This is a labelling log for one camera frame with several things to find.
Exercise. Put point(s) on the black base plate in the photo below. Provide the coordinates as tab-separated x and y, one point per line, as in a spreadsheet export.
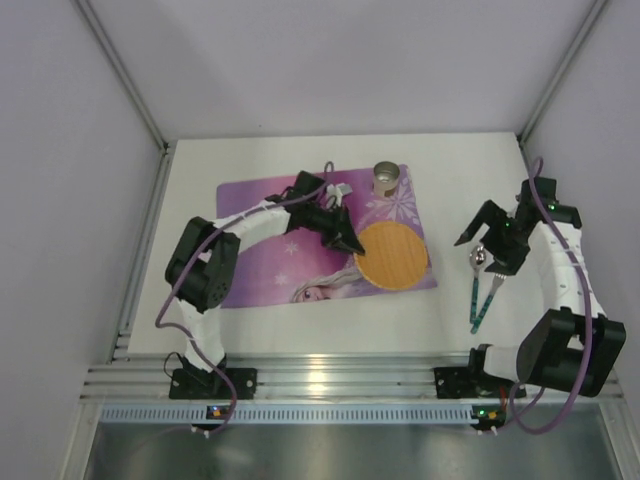
465	383
194	384

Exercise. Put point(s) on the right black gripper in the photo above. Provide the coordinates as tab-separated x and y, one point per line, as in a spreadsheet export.
500	240

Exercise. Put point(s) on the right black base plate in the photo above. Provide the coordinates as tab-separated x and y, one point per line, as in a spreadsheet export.
465	383

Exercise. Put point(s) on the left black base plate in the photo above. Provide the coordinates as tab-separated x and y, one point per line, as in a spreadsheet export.
194	384

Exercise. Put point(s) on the metal fork teal handle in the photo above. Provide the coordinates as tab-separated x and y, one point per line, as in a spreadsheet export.
487	300

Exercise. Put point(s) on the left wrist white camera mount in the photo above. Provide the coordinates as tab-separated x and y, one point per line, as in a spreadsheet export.
339	190

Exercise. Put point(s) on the round orange woven plate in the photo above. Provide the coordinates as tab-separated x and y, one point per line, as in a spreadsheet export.
395	257

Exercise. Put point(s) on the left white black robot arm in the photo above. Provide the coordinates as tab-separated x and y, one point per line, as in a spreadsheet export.
201	268

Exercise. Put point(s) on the metal spoon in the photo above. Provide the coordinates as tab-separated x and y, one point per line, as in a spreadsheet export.
477	259

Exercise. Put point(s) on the aluminium mounting rail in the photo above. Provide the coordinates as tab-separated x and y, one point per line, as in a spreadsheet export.
320	378

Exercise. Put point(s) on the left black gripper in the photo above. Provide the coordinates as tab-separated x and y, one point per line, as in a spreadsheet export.
335	226

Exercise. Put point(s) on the perforated grey cable duct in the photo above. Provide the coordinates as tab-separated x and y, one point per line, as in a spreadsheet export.
313	414

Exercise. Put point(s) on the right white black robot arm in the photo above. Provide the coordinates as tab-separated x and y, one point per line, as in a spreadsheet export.
574	344

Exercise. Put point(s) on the beige metal cup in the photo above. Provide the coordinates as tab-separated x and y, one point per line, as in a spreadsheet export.
386	176

